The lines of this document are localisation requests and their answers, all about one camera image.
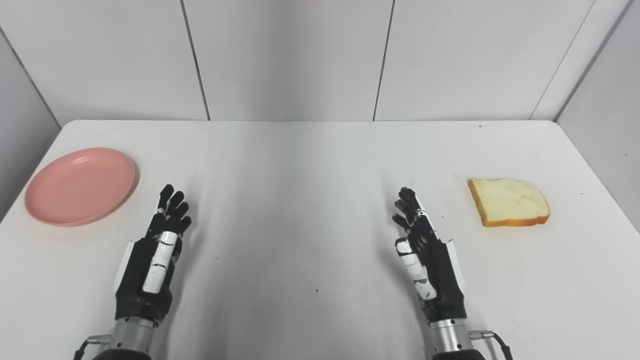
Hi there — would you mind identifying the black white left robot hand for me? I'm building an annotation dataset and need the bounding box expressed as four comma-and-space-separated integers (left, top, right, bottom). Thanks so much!
114, 184, 193, 328

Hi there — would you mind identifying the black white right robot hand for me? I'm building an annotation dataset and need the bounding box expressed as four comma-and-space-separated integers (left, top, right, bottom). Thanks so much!
391, 186, 468, 324

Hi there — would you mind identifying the slice of white bread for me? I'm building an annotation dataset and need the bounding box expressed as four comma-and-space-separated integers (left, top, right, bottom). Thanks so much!
467, 178, 551, 228

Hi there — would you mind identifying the pink round plate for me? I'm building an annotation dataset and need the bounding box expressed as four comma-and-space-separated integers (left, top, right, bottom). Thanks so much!
24, 147, 139, 227

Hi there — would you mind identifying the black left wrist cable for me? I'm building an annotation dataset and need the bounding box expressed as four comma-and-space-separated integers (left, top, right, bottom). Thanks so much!
73, 334, 111, 360

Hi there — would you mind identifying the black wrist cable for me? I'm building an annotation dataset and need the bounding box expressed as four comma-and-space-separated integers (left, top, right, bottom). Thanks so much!
73, 334, 111, 360
468, 329, 514, 360

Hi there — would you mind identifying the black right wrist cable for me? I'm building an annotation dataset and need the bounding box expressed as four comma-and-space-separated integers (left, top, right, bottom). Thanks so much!
468, 329, 514, 360

